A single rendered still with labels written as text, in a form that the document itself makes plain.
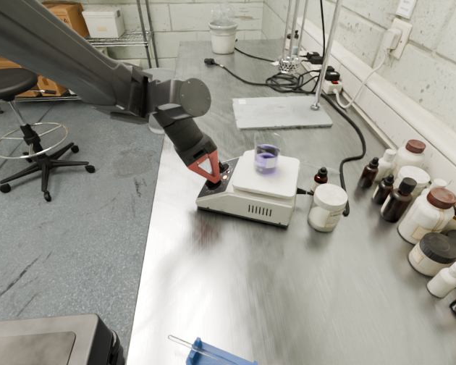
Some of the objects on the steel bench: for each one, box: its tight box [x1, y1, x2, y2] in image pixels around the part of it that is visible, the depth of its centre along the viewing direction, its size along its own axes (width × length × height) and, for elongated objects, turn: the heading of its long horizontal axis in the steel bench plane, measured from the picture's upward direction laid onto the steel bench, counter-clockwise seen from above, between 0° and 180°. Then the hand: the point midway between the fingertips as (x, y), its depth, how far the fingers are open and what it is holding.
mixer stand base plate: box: [232, 96, 333, 130], centre depth 90 cm, size 30×20×1 cm, turn 95°
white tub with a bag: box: [208, 0, 238, 54], centre depth 132 cm, size 14×14×21 cm
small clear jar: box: [393, 166, 430, 204], centre depth 60 cm, size 6×6×7 cm
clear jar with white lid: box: [307, 184, 348, 232], centre depth 54 cm, size 6×6×8 cm
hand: (214, 177), depth 57 cm, fingers closed, pressing on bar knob
